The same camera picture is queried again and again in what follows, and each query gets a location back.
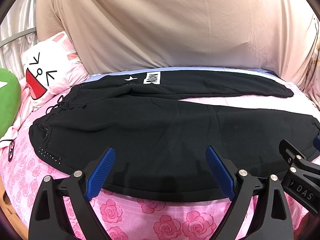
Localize black sweatpants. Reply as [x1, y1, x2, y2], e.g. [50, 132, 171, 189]
[29, 70, 319, 202]

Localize pink rose bedsheet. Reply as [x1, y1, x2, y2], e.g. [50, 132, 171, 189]
[1, 80, 319, 239]

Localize floral blanket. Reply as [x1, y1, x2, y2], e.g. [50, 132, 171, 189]
[302, 17, 319, 108]

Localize black glasses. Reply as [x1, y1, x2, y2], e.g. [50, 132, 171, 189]
[0, 139, 15, 162]

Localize green plush toy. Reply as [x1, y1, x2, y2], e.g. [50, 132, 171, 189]
[0, 68, 21, 137]

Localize white pink cartoon pillow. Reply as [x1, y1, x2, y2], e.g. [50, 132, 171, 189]
[21, 31, 89, 109]

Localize beige curtain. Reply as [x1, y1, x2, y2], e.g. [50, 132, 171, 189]
[36, 0, 317, 91]

